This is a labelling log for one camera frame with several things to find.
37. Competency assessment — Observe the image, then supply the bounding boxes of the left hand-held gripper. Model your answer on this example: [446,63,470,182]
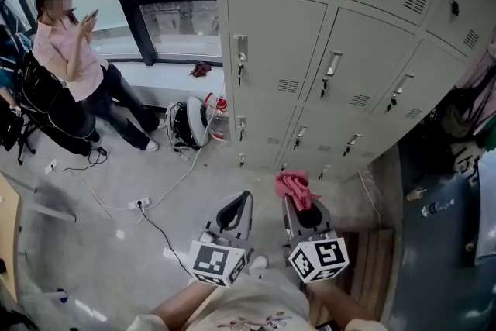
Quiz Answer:
[187,190,256,288]

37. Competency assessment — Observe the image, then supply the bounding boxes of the dark red rag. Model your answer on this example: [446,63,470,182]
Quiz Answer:
[188,60,212,79]

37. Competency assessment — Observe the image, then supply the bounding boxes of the clear plastic bottle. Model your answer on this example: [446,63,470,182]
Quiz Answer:
[421,198,455,218]

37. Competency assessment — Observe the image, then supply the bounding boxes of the white round helmet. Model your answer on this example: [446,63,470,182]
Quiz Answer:
[186,95,211,148]

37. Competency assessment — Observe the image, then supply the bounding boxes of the clear plastic drink cup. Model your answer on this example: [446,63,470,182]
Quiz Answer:
[405,186,428,202]

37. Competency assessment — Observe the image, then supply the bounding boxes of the pink cloth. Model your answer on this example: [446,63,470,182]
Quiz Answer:
[274,170,323,213]

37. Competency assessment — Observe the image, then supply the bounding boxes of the wooden desk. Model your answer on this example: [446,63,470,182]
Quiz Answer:
[0,173,21,303]

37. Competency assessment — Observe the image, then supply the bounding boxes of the pile of black bags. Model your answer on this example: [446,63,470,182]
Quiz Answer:
[410,87,487,183]

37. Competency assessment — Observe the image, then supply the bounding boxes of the bank of grey locker doors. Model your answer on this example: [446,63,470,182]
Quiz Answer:
[212,0,496,184]

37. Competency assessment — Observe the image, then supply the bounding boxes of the person's white printed shirt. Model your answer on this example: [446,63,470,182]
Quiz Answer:
[126,274,312,331]

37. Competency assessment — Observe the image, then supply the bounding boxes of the black power cable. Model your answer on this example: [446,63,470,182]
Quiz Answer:
[138,204,195,278]

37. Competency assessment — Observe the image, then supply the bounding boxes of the person's left forearm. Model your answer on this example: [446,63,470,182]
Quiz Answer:
[148,278,219,331]

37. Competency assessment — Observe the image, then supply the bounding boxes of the thin white cable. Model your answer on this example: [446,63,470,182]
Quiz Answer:
[357,169,383,226]

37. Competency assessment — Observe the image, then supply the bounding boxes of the person's right forearm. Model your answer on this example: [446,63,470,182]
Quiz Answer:
[307,280,377,327]

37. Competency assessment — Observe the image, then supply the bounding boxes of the person's white shoe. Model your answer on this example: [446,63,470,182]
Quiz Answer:
[249,255,269,277]

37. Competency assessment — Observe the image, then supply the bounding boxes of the pink hanging garment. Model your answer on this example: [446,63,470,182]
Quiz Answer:
[455,48,496,137]

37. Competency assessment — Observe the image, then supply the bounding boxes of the clear red-capped water jug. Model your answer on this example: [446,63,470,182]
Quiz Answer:
[204,91,231,145]

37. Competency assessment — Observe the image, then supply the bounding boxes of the black window frame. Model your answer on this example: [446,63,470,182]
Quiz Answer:
[0,0,224,67]

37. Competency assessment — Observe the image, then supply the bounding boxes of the black charger brick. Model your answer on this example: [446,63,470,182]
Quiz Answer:
[88,145,109,165]

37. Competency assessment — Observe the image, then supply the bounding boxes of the grey metal desk brace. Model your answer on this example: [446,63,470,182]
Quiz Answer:
[0,169,78,224]

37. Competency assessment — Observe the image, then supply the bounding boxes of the white power cable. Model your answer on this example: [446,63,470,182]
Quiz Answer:
[69,87,226,225]

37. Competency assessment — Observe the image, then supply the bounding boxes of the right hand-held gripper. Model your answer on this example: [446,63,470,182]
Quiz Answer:
[283,196,350,283]

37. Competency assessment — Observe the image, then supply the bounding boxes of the black office chair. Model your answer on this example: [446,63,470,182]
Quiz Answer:
[11,49,102,166]

